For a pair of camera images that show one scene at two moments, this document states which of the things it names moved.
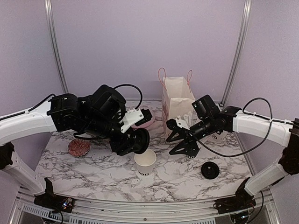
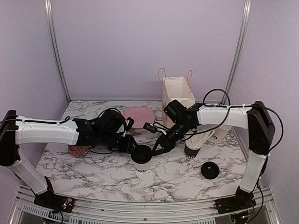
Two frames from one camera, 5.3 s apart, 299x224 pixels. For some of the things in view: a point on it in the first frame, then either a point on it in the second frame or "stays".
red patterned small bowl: (78, 147) stays
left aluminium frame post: (48, 9) stays
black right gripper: (188, 141) -> (167, 145)
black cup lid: (141, 140) -> (141, 154)
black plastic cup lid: (210, 170) stays
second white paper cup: (218, 137) stays
